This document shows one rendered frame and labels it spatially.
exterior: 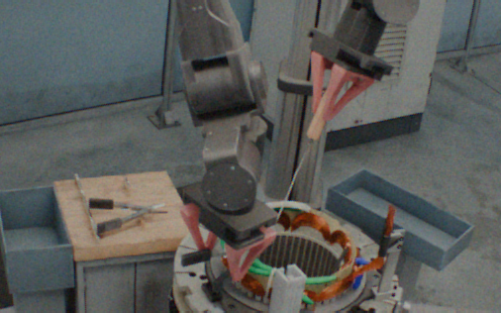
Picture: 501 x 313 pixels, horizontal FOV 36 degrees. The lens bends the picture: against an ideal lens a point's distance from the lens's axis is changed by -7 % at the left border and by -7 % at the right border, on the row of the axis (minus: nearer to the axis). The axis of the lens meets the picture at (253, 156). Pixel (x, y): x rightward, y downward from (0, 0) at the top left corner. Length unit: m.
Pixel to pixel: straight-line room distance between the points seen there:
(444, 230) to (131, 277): 0.55
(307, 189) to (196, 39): 0.79
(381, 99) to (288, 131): 2.24
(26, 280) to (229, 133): 0.51
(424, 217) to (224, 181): 0.66
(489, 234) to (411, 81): 0.89
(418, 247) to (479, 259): 1.91
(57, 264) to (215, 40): 0.51
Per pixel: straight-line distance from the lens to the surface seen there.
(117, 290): 1.29
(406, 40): 3.69
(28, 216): 1.38
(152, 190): 1.34
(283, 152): 1.57
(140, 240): 1.23
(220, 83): 0.87
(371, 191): 1.49
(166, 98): 3.73
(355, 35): 1.00
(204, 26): 0.86
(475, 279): 3.12
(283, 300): 1.01
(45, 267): 1.23
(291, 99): 1.52
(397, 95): 3.83
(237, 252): 0.94
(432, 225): 1.45
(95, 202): 1.26
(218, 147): 0.84
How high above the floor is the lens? 1.80
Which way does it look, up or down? 30 degrees down
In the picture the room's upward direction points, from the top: 7 degrees clockwise
